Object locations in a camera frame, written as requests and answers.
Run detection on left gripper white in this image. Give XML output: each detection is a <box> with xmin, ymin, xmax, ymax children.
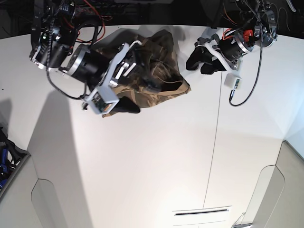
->
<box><xmin>186</xmin><ymin>27</ymin><xmax>242</xmax><ymax>76</ymax></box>

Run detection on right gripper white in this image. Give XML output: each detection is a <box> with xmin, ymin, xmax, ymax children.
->
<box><xmin>84</xmin><ymin>40</ymin><xmax>161</xmax><ymax>114</ymax></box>

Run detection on camouflage T-shirt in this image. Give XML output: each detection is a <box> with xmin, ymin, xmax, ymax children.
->
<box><xmin>93</xmin><ymin>29</ymin><xmax>191</xmax><ymax>109</ymax></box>

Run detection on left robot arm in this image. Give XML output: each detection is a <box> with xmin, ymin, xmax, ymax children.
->
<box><xmin>186</xmin><ymin>0</ymin><xmax>283</xmax><ymax>75</ymax></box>

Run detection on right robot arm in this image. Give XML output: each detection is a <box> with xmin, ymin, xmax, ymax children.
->
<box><xmin>29</xmin><ymin>0</ymin><xmax>161</xmax><ymax>114</ymax></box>

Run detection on blue and black equipment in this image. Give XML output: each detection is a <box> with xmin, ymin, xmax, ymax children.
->
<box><xmin>0</xmin><ymin>125</ymin><xmax>30</xmax><ymax>191</ymax></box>

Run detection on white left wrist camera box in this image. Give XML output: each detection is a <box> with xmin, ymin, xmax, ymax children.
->
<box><xmin>224</xmin><ymin>73</ymin><xmax>243</xmax><ymax>89</ymax></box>

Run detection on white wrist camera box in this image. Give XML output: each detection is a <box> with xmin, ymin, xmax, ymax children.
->
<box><xmin>224</xmin><ymin>73</ymin><xmax>243</xmax><ymax>89</ymax></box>
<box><xmin>84</xmin><ymin>86</ymin><xmax>119</xmax><ymax>114</ymax></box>

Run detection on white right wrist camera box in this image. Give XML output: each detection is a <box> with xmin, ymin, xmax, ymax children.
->
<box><xmin>84</xmin><ymin>86</ymin><xmax>119</xmax><ymax>114</ymax></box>

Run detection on black camera cable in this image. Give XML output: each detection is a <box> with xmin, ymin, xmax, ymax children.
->
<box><xmin>228</xmin><ymin>0</ymin><xmax>264</xmax><ymax>107</ymax></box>

